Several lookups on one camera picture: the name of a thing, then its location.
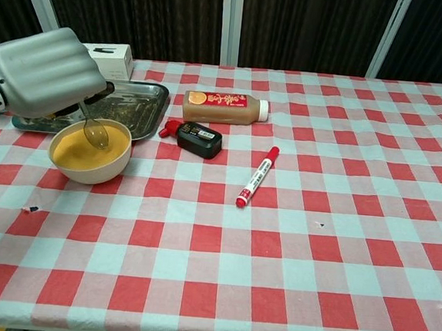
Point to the red white checkered tablecloth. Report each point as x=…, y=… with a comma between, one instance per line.
x=275, y=255

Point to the white cardboard box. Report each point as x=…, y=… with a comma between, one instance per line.
x=115, y=63

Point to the beige bowl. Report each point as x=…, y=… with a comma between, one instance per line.
x=92, y=175

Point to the metal spoon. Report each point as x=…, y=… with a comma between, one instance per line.
x=96, y=135

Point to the black ink bottle red cap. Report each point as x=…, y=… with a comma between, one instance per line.
x=200, y=140

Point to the red whiteboard marker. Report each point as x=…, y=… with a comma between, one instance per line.
x=256, y=178

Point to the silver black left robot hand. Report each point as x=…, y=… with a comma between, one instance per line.
x=43, y=72

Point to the brown juice bottle red label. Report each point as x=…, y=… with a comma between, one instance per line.
x=218, y=109

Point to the yellow powder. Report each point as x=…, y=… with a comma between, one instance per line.
x=75, y=154

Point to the stainless steel tray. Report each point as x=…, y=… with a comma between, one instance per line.
x=133, y=103

